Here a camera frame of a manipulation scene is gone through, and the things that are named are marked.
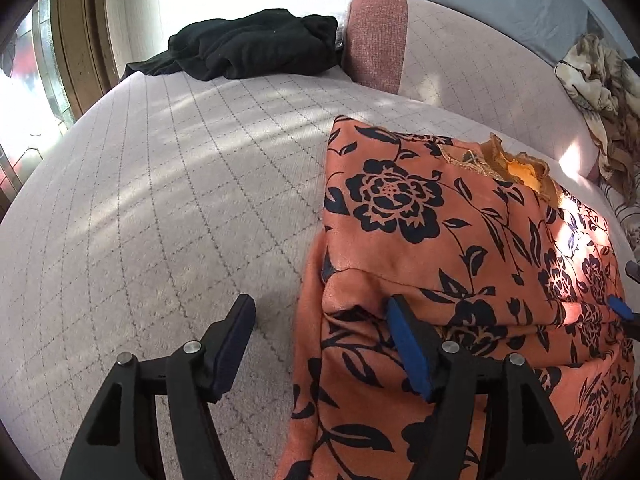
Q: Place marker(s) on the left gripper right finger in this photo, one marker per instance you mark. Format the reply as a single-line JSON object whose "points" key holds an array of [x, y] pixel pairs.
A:
{"points": [[523, 436]]}

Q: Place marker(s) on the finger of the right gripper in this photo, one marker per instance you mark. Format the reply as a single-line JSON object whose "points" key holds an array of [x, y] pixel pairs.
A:
{"points": [[630, 319]]}

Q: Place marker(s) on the pink quilted sofa backrest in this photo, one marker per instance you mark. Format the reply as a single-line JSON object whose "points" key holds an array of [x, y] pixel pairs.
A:
{"points": [[430, 53]]}

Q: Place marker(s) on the wooden window frame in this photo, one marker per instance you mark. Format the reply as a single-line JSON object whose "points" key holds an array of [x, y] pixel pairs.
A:
{"points": [[56, 62]]}

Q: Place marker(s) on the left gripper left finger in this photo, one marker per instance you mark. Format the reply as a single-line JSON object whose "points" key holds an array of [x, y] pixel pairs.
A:
{"points": [[119, 438]]}

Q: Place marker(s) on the orange black floral garment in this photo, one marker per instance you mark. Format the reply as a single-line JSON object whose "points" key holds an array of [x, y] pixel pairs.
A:
{"points": [[495, 260]]}

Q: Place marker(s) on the beige floral blanket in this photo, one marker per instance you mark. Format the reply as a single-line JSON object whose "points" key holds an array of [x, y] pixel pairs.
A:
{"points": [[605, 89]]}

